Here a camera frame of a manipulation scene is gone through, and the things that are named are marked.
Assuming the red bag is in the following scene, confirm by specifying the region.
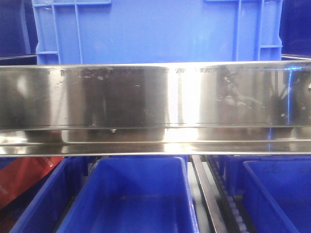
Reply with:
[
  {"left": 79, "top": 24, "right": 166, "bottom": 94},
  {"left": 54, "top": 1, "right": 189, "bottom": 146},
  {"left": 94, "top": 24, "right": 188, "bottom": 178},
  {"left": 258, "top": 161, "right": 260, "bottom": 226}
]
[{"left": 0, "top": 156, "right": 63, "bottom": 209}]

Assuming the blue lower right bin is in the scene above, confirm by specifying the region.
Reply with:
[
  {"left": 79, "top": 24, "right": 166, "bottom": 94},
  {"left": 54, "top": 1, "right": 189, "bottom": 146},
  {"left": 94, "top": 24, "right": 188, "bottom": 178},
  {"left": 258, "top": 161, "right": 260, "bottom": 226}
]
[{"left": 242, "top": 159, "right": 311, "bottom": 233}]

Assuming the steel shelf rail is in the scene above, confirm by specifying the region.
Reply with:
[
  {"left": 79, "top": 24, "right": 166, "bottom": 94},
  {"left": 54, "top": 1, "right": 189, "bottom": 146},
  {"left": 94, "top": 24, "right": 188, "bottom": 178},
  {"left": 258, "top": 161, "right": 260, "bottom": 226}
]
[{"left": 0, "top": 61, "right": 311, "bottom": 157}]

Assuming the large blue upper crate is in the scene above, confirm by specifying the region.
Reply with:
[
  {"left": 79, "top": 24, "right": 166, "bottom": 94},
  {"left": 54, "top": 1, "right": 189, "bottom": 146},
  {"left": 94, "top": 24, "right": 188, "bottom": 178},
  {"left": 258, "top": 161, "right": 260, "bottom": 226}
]
[{"left": 32, "top": 0, "right": 283, "bottom": 65}]

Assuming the blue lower left bin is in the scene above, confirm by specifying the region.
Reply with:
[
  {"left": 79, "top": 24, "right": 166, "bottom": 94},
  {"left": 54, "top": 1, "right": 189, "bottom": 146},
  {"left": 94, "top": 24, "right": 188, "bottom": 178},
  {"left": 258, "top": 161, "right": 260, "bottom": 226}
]
[{"left": 0, "top": 157, "right": 88, "bottom": 233}]

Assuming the blue lower middle bin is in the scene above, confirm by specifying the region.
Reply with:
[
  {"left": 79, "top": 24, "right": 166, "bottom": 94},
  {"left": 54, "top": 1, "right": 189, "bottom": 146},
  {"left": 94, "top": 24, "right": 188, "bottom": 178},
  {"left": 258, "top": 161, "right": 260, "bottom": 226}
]
[{"left": 58, "top": 157, "right": 199, "bottom": 233}]

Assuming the steel roller track divider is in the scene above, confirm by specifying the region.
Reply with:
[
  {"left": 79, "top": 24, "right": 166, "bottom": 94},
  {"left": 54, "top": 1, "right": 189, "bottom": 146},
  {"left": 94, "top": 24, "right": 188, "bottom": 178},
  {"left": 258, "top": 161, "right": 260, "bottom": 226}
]
[{"left": 188, "top": 155, "right": 256, "bottom": 233}]

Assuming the blue bin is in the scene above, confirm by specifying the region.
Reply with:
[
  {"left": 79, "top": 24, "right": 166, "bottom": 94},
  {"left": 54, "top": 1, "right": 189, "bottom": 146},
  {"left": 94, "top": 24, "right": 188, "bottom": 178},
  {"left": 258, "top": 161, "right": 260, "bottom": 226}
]
[
  {"left": 58, "top": 157, "right": 199, "bottom": 233},
  {"left": 242, "top": 159, "right": 311, "bottom": 233},
  {"left": 0, "top": 157, "right": 88, "bottom": 233}
]

